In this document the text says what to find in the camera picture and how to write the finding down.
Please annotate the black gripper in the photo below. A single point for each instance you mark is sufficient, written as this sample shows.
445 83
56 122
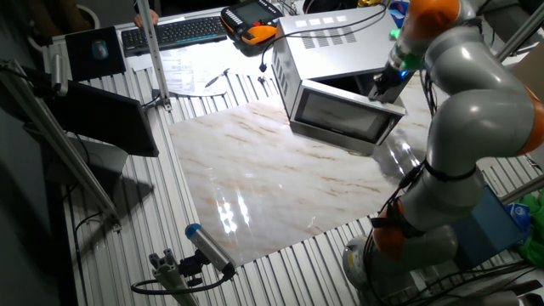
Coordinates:
389 74

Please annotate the silver microwave oven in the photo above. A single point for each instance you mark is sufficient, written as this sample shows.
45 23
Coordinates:
331 59

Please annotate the dark sleeved person forearm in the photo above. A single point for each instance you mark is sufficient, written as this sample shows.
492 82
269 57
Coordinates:
155 4

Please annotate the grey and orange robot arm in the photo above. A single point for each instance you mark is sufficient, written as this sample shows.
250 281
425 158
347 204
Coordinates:
480 106

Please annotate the bare person hand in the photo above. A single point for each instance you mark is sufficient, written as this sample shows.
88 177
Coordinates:
156 16

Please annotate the blue cloth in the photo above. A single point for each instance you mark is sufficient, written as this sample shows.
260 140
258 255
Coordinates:
398 10

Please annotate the black and orange teach pendant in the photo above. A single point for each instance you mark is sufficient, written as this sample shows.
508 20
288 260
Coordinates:
255 32

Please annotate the printed white paper sheet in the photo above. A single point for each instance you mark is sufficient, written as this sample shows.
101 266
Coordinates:
238 55
183 76

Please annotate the marble pattern table mat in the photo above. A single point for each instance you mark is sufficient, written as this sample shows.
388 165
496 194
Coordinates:
255 178

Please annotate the brown cardboard sheet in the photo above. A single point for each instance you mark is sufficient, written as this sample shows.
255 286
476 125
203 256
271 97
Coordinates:
531 68

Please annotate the black pen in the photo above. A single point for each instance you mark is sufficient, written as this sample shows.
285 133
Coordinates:
217 78

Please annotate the blue box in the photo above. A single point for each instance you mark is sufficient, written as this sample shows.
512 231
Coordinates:
489 229

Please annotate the blue and white packet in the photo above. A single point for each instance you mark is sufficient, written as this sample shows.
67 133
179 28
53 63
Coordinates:
519 212

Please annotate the black computer keyboard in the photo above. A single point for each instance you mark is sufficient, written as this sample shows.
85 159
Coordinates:
178 34

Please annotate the green cloth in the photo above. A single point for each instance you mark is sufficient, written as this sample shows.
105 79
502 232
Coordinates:
535 251

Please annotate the black flat monitor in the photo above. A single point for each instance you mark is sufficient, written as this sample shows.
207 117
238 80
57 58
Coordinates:
106 119

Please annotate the grey computer mouse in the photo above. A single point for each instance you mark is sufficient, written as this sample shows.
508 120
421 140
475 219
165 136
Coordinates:
100 49

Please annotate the short aluminium profile stand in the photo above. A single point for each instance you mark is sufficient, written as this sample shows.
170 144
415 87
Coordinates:
170 276

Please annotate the white round bin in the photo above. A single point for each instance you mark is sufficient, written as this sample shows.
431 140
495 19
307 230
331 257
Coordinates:
95 18

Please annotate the black mouse pad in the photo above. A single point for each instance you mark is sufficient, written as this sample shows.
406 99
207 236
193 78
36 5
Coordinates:
81 64

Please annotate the long aluminium diagonal strut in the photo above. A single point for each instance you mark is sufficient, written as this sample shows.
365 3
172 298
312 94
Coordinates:
64 144

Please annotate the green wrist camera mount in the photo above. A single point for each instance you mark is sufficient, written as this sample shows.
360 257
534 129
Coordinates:
410 63

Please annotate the aluminium frame strut with foot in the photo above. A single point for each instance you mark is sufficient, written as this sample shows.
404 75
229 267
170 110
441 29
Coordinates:
520 32

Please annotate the aluminium frame post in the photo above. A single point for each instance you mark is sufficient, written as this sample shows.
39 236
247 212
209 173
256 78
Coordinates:
155 51

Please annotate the silver camera with blue cap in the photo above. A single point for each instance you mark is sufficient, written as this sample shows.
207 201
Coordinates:
208 246

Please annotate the black camera clamp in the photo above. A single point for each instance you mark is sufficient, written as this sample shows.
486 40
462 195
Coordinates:
191 268

